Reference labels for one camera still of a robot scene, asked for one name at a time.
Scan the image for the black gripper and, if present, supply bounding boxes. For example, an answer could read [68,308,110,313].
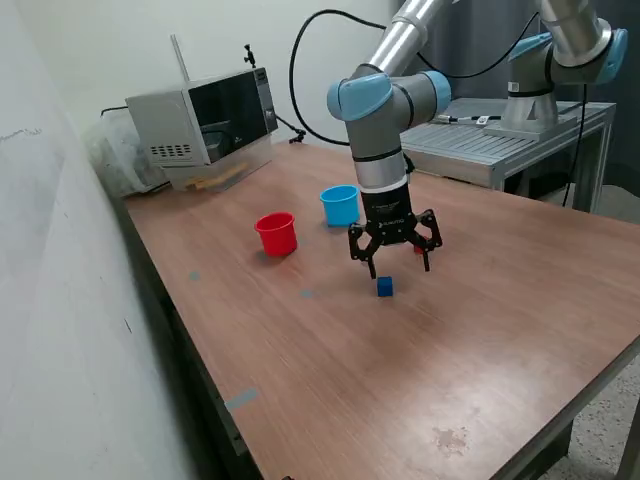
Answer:
[347,183,444,280]

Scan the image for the aluminium robot base table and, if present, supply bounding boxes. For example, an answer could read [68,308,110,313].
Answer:
[399,97,617,214]

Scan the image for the blue plastic cup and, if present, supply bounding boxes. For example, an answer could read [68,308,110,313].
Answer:
[319,184,361,228]

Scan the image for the red plastic cup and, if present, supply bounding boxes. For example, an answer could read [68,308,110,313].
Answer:
[253,211,300,259]

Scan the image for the clear acrylic stand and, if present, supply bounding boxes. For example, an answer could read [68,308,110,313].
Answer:
[162,137,275,194]

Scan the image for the dark grey curtain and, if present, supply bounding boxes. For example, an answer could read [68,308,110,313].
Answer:
[394,0,640,191]

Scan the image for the wooden sticks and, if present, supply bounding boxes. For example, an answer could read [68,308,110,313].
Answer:
[184,162,249,192]

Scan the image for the long grey-blue tape strip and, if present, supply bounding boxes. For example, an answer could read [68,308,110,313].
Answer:
[223,387,259,414]

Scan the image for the silver microwave oven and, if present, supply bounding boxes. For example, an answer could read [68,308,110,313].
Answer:
[124,66,280,169]

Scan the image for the thin white rod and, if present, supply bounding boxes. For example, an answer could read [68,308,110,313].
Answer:
[169,33,193,86]

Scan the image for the clear plastic storage box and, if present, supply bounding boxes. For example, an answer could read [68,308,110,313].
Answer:
[82,107,171,199]

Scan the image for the cable with silver connector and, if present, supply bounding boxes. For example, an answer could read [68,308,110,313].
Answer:
[434,112,503,126]

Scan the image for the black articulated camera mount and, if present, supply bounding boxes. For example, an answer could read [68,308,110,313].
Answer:
[243,43,308,146]

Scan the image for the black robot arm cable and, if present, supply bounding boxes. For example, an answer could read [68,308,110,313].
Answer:
[288,9,544,147]

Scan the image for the black hanging cable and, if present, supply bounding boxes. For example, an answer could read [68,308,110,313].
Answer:
[559,84,591,209]

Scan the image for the grey metal table frame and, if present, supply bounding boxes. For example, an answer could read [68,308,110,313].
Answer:
[114,197,640,480]

